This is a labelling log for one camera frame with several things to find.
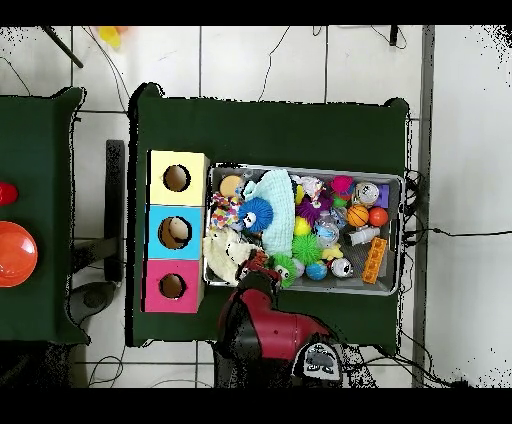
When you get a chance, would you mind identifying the yellow plastic toy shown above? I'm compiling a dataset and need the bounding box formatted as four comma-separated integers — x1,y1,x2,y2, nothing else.
97,26,131,49

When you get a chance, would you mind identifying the small green spiky rubber ball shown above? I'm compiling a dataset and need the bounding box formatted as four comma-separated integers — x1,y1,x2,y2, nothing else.
291,233,322,266

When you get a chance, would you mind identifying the smooth orange-red ball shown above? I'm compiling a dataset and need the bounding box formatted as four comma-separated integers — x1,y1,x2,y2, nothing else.
367,206,390,228

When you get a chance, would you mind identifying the mint green muslin cloth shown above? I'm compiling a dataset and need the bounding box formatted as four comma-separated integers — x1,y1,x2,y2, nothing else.
243,168,297,259

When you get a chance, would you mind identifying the pink spiky rubber ball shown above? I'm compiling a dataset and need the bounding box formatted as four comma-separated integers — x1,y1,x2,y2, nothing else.
328,174,356,197

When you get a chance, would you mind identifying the wooden box with three holes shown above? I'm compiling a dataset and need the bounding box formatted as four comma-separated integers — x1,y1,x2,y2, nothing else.
141,149,211,314

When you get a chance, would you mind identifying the black rod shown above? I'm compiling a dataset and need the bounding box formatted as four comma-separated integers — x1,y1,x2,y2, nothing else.
39,26,85,69

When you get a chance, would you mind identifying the shallow wire mesh bin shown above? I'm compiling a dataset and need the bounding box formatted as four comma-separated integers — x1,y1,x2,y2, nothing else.
202,161,405,296

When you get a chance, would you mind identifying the cream muslin cloth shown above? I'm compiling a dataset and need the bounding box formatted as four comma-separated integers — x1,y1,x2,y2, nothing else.
202,227,258,287

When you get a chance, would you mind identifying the dark green tablecloth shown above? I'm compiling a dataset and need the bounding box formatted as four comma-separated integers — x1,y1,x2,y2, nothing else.
125,82,411,357

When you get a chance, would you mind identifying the small red plastic object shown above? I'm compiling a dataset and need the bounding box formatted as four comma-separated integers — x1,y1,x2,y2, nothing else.
0,182,20,207

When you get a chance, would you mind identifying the small orange basketball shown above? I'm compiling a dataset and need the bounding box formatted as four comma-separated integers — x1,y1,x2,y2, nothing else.
346,204,370,228

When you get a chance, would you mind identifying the crumpled polka dot paper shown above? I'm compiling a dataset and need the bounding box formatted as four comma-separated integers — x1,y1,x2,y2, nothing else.
208,191,243,232

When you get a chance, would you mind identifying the orange toy building brick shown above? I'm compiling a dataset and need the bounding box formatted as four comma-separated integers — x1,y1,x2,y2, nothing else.
361,236,388,285

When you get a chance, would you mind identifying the thin black floor cable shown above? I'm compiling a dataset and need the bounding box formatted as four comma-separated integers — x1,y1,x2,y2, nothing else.
401,226,512,238
257,26,292,102

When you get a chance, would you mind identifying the blue spiky ball with eyes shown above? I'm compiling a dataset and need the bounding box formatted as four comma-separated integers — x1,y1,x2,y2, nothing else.
237,196,275,233

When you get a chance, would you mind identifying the orange bowl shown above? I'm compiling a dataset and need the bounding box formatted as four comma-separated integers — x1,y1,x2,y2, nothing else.
0,220,39,288

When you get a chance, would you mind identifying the dark green side table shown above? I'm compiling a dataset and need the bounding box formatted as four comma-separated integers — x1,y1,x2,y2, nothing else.
0,86,91,345

